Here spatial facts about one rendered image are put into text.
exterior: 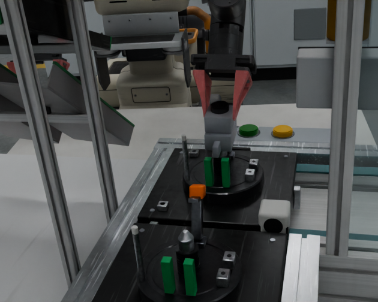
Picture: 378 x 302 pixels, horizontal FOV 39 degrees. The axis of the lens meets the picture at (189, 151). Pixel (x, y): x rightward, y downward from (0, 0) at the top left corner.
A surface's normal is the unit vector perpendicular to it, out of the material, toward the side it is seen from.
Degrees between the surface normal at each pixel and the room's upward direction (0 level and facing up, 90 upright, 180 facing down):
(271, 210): 0
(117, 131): 90
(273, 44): 90
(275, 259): 0
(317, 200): 0
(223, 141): 94
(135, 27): 90
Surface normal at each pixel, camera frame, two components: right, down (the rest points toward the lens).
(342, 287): -0.23, 0.47
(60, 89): 0.92, 0.11
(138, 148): -0.08, -0.88
